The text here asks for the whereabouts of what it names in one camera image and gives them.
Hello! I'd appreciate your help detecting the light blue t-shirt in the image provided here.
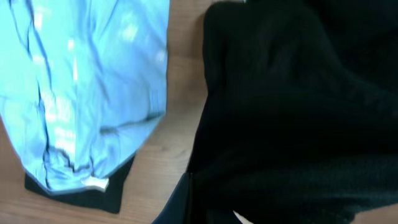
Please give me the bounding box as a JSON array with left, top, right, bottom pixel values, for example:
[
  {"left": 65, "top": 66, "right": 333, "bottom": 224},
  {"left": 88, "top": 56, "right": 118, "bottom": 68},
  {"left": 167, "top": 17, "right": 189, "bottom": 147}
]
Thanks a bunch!
[{"left": 1, "top": 0, "right": 170, "bottom": 195}]

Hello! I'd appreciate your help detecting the black garment under pile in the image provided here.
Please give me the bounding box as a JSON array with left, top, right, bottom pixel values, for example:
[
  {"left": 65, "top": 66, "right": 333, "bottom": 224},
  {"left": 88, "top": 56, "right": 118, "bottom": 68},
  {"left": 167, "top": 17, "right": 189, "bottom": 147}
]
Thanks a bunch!
[{"left": 24, "top": 156, "right": 135, "bottom": 214}]

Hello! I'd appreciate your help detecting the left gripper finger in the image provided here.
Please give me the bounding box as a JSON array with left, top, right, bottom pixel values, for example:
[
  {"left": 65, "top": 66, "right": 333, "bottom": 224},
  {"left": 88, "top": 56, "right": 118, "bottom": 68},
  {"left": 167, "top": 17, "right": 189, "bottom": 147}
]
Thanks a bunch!
[{"left": 152, "top": 172, "right": 192, "bottom": 224}]

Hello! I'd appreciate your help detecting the black t-shirt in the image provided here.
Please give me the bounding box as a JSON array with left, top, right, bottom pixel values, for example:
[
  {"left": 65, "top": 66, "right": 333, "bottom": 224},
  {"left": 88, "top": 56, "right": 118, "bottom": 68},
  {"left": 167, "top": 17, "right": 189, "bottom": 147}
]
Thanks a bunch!
[{"left": 188, "top": 0, "right": 397, "bottom": 223}]

